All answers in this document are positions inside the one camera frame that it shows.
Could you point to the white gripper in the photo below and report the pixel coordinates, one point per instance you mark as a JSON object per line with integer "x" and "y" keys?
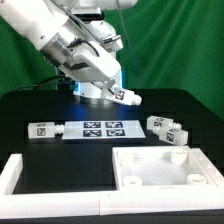
{"x": 89, "y": 62}

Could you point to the white U-shaped fence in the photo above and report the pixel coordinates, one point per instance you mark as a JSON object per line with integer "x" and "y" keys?
{"x": 127, "y": 201}

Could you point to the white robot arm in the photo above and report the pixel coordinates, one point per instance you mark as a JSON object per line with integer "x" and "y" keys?
{"x": 73, "y": 36}

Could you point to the white square tabletop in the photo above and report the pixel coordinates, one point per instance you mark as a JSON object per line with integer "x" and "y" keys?
{"x": 158, "y": 166}

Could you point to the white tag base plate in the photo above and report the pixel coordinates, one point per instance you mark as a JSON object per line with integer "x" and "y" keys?
{"x": 103, "y": 130}

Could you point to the black camera on stand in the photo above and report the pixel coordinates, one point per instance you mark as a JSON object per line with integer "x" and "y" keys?
{"x": 88, "y": 13}

